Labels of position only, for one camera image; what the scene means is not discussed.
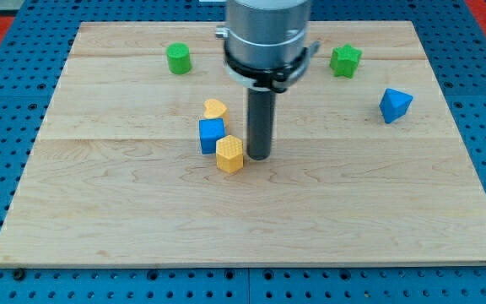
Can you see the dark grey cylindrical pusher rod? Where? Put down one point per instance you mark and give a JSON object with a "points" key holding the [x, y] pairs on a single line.
{"points": [[259, 125]]}

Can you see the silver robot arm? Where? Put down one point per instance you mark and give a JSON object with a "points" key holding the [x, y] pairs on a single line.
{"points": [[265, 51]]}

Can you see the green star block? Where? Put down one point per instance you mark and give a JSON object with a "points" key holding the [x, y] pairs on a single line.
{"points": [[345, 61]]}

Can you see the blue triangle block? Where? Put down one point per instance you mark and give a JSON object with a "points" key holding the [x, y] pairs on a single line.
{"points": [[394, 104]]}

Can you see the yellow heart block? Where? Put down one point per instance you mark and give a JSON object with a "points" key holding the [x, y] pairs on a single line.
{"points": [[214, 108]]}

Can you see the blue cube block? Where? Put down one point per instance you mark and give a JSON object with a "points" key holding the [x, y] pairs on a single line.
{"points": [[210, 131]]}

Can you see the yellow hexagon block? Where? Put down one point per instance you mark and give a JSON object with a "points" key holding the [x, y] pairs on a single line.
{"points": [[229, 154]]}

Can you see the green cylinder block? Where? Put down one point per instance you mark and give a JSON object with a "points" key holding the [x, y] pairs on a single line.
{"points": [[179, 58]]}

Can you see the wooden board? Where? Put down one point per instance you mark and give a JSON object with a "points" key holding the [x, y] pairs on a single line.
{"points": [[116, 178]]}

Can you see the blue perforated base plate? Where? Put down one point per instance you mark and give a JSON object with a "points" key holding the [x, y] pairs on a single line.
{"points": [[32, 55]]}

